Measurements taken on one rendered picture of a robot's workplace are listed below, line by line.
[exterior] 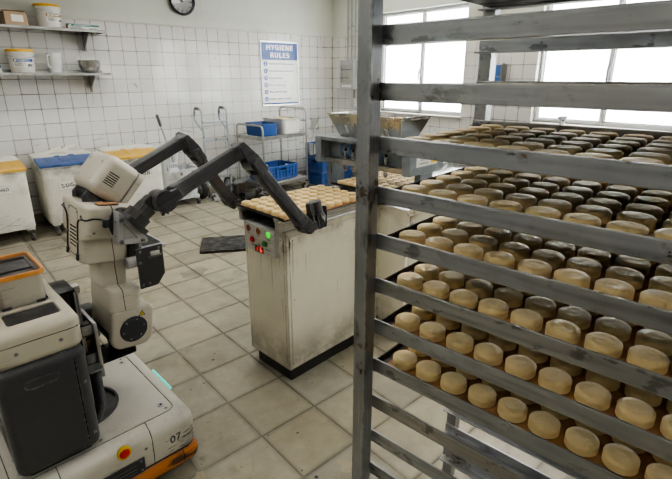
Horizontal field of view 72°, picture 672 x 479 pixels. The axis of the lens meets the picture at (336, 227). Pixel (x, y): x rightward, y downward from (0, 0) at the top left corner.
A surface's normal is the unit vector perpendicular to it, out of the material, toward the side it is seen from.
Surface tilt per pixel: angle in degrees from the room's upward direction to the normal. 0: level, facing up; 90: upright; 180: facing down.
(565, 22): 90
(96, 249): 90
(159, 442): 90
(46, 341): 90
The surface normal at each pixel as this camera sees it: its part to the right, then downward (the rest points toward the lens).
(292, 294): 0.72, 0.22
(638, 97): -0.66, 0.23
